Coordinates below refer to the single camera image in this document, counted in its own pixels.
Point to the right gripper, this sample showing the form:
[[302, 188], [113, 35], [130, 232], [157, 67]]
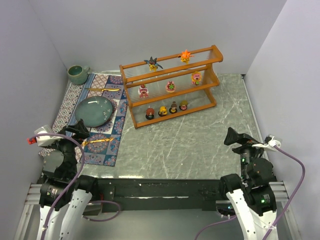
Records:
[[245, 141]]

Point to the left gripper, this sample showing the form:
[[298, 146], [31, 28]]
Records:
[[69, 135]]

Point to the straw hat figurine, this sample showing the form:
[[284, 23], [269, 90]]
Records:
[[183, 105]]

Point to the brown-haired figurine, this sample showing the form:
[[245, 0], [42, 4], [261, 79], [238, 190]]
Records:
[[173, 108]]

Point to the red-haired figurine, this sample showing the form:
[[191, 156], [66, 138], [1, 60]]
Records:
[[150, 114]]

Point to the pink bear sunflower toy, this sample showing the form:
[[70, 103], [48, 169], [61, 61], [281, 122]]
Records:
[[196, 78]]

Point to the strawberry cake slice toy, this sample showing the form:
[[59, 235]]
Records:
[[143, 91]]

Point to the yellow-haired figurine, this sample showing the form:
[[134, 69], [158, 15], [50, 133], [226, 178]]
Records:
[[162, 111]]

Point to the pink donut strawberry toy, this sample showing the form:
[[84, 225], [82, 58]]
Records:
[[170, 87]]

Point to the orange dragon toy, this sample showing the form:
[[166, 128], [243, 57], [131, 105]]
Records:
[[185, 56]]

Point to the black yellow spiky figurine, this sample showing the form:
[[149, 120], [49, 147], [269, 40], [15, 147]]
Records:
[[153, 64]]

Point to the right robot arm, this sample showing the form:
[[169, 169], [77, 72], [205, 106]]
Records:
[[249, 192]]

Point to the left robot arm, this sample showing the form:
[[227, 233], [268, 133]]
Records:
[[58, 176]]

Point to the orange wooden three-tier shelf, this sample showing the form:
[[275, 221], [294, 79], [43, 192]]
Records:
[[183, 79]]

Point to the teal ceramic plate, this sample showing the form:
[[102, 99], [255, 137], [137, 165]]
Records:
[[95, 111]]

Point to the patterned blue placemat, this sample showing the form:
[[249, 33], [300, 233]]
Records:
[[98, 153]]

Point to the gold fork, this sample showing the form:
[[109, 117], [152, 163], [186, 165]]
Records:
[[109, 139]]

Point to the gold knife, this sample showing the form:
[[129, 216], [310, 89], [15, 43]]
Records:
[[103, 89]]

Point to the green ceramic mug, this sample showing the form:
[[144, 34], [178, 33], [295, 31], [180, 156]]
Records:
[[78, 74]]

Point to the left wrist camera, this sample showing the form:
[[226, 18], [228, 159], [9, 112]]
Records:
[[44, 140]]

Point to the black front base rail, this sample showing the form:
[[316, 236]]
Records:
[[142, 194]]

